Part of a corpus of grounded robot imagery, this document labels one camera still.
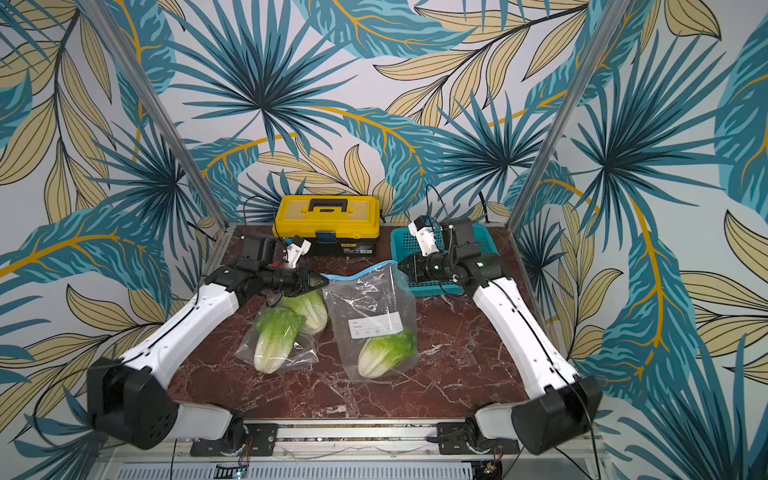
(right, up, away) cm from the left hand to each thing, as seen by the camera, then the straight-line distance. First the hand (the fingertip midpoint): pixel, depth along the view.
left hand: (327, 285), depth 76 cm
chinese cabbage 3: (+14, -18, +2) cm, 23 cm away
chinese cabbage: (-15, -14, +5) cm, 21 cm away
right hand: (+19, +5, -2) cm, 20 cm away
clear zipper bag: (+13, -9, -1) cm, 16 cm away
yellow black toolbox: (-1, +18, +22) cm, 29 cm away
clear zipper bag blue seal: (-7, -18, +5) cm, 20 cm away
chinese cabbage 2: (-7, -7, +11) cm, 15 cm away
